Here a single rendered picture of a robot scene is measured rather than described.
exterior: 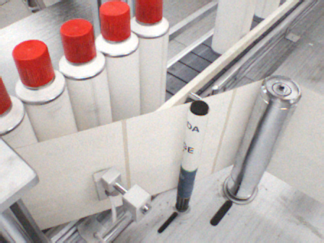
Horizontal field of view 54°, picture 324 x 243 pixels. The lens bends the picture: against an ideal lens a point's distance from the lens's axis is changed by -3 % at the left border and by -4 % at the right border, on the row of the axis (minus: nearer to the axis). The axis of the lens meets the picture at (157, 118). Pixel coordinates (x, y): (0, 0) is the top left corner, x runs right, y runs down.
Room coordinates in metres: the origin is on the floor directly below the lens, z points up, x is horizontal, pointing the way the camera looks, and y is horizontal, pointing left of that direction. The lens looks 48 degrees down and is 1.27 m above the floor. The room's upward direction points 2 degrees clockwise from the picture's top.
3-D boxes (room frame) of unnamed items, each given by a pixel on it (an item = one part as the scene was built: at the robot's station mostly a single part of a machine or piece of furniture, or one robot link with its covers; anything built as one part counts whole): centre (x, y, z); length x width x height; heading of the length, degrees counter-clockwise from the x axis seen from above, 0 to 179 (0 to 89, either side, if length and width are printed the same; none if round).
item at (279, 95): (0.22, -0.11, 0.97); 0.05 x 0.05 x 0.19
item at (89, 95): (0.28, 0.08, 0.98); 0.05 x 0.05 x 0.20
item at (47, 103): (0.24, 0.12, 0.98); 0.05 x 0.05 x 0.20
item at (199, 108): (0.19, -0.04, 0.97); 0.02 x 0.02 x 0.19
